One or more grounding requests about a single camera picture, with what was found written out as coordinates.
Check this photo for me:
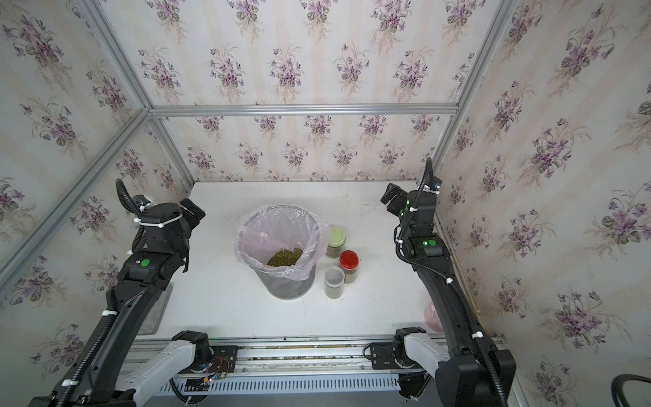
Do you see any white lid bean jar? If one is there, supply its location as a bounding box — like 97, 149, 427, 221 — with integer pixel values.
325, 267, 345, 299

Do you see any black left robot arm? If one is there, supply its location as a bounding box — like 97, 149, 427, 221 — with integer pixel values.
30, 179, 211, 406

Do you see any red lid bean jar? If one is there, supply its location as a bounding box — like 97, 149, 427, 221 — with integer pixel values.
339, 250, 359, 284

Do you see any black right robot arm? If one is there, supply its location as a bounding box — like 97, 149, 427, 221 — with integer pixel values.
381, 159, 516, 406

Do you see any white slotted cable duct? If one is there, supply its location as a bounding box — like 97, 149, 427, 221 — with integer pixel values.
175, 373, 400, 397

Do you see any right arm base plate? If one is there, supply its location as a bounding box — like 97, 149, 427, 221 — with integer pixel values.
363, 343, 405, 371

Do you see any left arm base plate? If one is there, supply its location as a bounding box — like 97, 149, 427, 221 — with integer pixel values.
197, 346, 239, 381

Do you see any mesh bin with pink bag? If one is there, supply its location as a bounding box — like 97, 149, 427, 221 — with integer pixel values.
235, 205, 332, 300

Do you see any green mung beans pile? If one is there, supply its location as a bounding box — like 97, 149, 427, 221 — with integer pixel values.
267, 249, 303, 267

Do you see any green lid bean jar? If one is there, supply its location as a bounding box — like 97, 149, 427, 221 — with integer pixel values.
327, 227, 347, 259

